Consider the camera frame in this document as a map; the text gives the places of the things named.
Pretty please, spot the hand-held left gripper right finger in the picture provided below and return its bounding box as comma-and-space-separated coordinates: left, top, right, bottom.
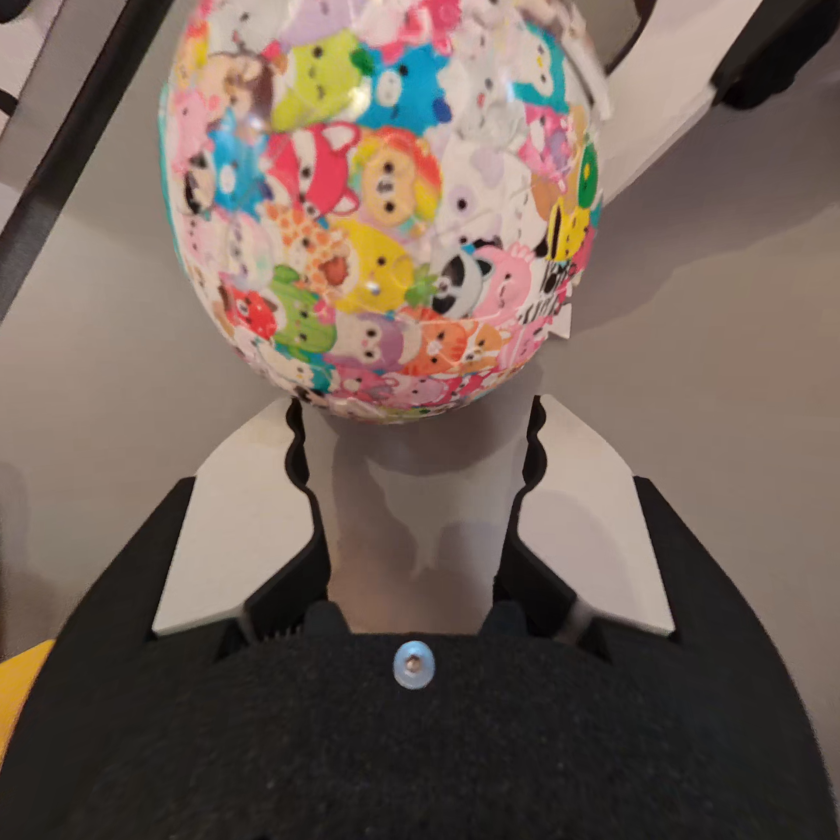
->
492, 395, 677, 636

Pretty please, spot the yellow plastic tray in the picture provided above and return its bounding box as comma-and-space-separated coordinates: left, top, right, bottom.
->
0, 640, 56, 762

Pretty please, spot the colourful cartoon puzzle ball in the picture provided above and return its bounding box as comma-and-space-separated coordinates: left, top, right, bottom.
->
157, 0, 614, 424

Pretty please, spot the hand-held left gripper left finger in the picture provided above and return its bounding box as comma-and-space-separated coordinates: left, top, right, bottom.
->
152, 397, 330, 636

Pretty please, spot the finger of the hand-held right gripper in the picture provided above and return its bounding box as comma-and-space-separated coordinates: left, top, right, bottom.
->
594, 0, 767, 206

